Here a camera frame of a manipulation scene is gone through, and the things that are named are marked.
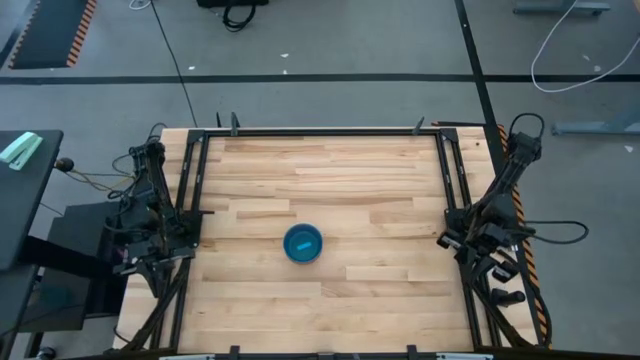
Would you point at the grey metal table foot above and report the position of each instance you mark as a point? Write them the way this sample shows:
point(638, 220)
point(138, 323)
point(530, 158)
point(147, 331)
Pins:
point(590, 128)
point(560, 7)

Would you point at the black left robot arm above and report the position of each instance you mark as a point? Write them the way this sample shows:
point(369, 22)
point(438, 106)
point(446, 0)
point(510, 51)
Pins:
point(150, 190)

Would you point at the mint green stapler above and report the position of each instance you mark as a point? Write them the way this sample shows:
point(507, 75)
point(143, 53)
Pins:
point(20, 149)

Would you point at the black floor box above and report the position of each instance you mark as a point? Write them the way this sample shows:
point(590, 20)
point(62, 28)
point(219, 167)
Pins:
point(232, 2)

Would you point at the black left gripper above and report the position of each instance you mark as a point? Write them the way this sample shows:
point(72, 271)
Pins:
point(150, 252)

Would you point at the thin black rod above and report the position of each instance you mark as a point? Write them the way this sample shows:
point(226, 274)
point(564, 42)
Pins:
point(460, 123)

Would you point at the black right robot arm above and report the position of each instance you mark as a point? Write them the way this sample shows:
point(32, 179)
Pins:
point(505, 180)

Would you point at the teal plastic bowl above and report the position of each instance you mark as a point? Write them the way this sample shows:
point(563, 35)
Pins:
point(302, 235)

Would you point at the black metal table frame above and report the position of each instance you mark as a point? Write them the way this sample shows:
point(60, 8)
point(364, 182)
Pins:
point(320, 132)

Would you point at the black side desk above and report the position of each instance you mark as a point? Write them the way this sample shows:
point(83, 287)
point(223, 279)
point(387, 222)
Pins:
point(25, 210)

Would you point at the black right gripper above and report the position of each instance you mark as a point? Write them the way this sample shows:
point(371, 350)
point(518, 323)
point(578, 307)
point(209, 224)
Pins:
point(487, 240)

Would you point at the thin black frame clamp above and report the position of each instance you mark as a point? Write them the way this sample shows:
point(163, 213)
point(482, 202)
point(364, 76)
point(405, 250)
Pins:
point(218, 120)

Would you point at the black equipment box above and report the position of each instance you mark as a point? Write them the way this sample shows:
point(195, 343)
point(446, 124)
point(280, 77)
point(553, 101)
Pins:
point(75, 225)

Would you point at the small black round knob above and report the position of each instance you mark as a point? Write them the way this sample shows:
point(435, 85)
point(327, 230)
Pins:
point(64, 164)

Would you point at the black orange-edged floor mat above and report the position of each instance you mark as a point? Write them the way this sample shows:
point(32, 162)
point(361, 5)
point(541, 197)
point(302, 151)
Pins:
point(50, 30)

